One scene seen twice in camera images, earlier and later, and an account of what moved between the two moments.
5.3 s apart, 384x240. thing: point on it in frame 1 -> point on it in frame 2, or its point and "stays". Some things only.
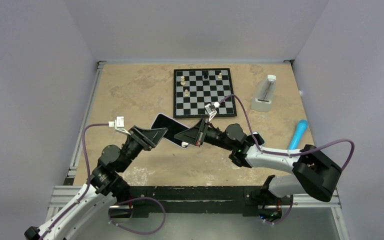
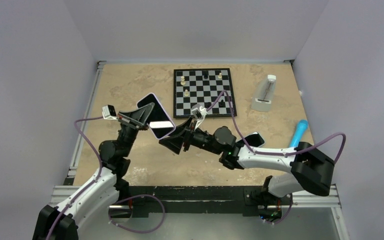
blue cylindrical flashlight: [303, 124] stays
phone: [260, 140] stays
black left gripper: [146, 138] -> [136, 118]
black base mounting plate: [141, 201] stays
